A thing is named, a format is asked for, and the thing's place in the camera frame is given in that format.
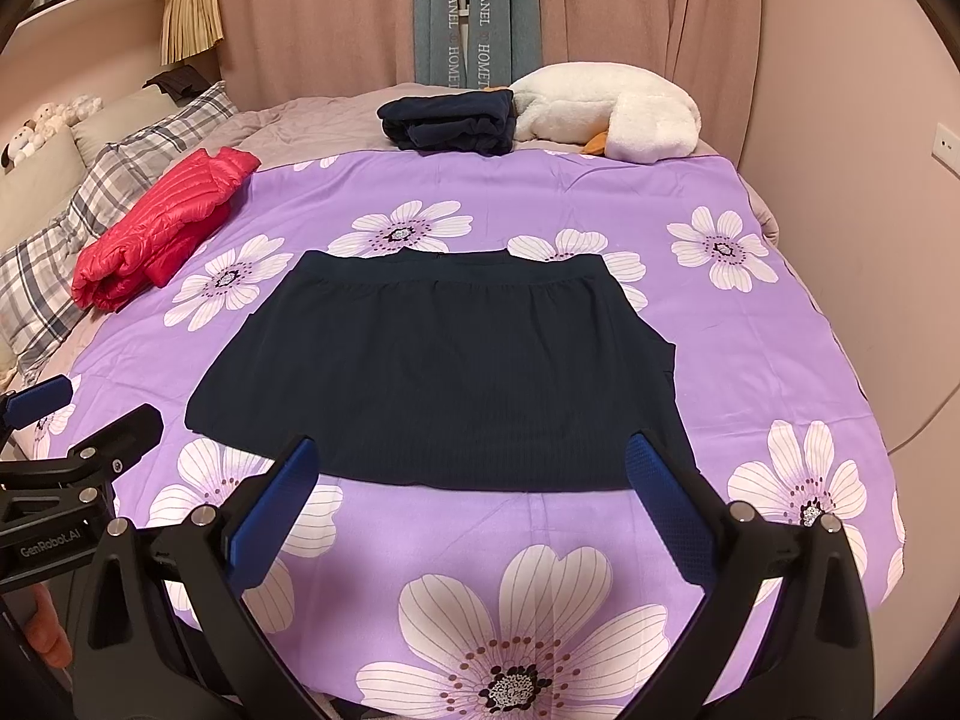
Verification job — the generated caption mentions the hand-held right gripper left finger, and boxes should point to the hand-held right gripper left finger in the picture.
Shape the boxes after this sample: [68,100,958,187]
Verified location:
[71,435,323,720]

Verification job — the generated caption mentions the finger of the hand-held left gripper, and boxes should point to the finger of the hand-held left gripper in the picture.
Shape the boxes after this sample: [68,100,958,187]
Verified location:
[71,403,164,477]
[0,375,74,436]

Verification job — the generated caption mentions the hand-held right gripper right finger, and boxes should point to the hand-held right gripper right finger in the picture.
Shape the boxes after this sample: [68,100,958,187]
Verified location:
[624,431,878,720]

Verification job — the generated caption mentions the dark navy jacket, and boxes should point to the dark navy jacket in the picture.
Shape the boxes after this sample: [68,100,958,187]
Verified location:
[184,249,706,496]

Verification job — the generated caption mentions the folded navy clothes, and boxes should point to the folded navy clothes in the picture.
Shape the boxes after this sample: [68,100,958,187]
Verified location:
[377,88,517,155]

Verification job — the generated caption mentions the person's left hand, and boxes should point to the person's left hand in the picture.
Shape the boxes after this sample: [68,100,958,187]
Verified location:
[25,583,74,662]

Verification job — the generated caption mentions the purple floral blanket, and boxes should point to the purple floral blanket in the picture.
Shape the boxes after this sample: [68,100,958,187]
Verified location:
[15,146,908,720]

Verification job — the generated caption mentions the red down jacket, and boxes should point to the red down jacket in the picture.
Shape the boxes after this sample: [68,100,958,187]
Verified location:
[73,148,262,312]

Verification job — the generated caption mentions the grey plaid pillow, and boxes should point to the grey plaid pillow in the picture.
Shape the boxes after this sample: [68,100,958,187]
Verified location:
[0,80,241,383]

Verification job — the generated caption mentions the dark brown cloth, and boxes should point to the dark brown cloth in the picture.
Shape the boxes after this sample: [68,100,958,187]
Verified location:
[142,67,203,102]

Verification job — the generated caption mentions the mauve bed sheet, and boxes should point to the mauve bed sheet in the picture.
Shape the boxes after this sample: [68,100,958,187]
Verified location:
[0,79,785,391]

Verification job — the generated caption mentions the white goose plush toy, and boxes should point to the white goose plush toy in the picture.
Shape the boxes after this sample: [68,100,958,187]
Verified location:
[510,64,702,164]

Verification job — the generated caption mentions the pink curtain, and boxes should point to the pink curtain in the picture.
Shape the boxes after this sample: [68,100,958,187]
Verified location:
[191,0,758,158]

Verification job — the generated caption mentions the white cable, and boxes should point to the white cable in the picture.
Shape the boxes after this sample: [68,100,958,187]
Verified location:
[885,382,960,458]

